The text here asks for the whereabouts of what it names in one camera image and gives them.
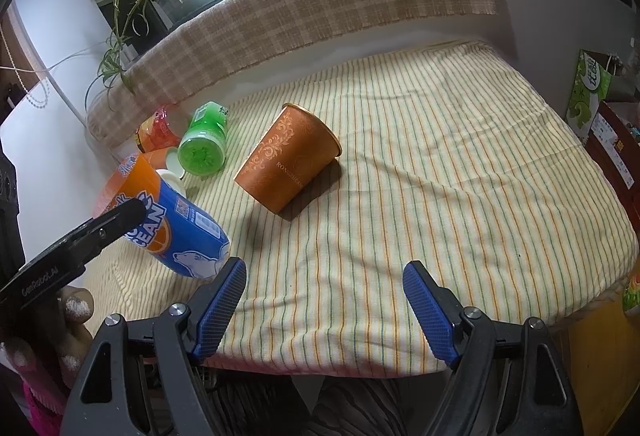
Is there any green cardboard box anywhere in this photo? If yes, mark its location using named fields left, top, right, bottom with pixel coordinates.
left=566, top=49, right=614, bottom=140

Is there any colourful snack packet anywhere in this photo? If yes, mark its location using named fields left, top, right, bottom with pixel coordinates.
left=622, top=266, right=640, bottom=328

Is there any yellow striped cloth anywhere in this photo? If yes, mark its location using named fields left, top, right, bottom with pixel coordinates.
left=82, top=40, right=640, bottom=377

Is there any beige plaid blanket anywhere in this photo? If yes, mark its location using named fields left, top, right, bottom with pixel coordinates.
left=86, top=0, right=499, bottom=148

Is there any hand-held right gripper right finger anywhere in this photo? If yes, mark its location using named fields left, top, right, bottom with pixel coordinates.
left=402, top=260, right=583, bottom=436

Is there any green plastic bottle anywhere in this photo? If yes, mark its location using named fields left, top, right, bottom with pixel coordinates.
left=177, top=101, right=231, bottom=177

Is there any yellow wooden cabinet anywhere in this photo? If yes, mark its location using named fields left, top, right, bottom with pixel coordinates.
left=565, top=309, right=640, bottom=436

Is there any orange patterned paper cup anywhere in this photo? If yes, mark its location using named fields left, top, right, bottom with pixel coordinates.
left=234, top=103, right=343, bottom=213

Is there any person's left hand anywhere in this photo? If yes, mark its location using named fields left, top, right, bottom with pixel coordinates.
left=0, top=285, right=96, bottom=417

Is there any blue and orange drink bottle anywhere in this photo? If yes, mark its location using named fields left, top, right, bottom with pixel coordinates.
left=93, top=152, right=232, bottom=278

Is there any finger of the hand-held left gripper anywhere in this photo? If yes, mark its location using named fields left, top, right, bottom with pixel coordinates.
left=64, top=199, right=147, bottom=263

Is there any red cardboard box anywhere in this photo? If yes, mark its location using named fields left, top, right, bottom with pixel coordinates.
left=585, top=100, right=640, bottom=218

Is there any white bead chain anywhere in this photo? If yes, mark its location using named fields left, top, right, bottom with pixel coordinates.
left=0, top=65, right=52, bottom=110

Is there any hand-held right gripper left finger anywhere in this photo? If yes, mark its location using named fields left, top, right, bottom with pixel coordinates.
left=60, top=257, right=248, bottom=436

